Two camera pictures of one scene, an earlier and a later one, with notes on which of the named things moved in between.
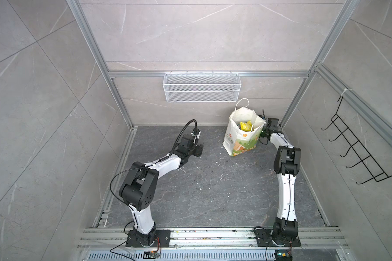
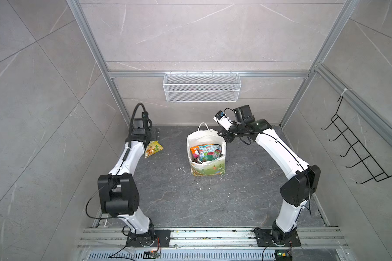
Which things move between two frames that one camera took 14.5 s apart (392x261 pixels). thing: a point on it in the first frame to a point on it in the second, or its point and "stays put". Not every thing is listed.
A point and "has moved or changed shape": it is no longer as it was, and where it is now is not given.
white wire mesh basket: (201, 87) stays put
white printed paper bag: (236, 141) has moved or changed shape
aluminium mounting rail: (212, 238) stays put
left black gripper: (199, 150) to (156, 134)
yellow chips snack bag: (246, 126) has moved or changed shape
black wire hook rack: (378, 174) stays put
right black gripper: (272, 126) to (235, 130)
